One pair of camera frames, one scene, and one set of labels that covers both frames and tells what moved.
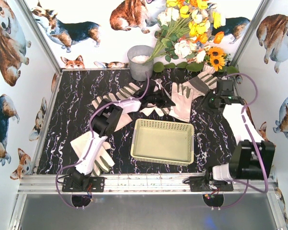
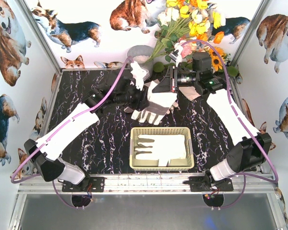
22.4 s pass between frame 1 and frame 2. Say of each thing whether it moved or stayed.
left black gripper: moved
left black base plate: stayed
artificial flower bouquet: stayed
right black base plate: stayed
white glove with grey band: moved
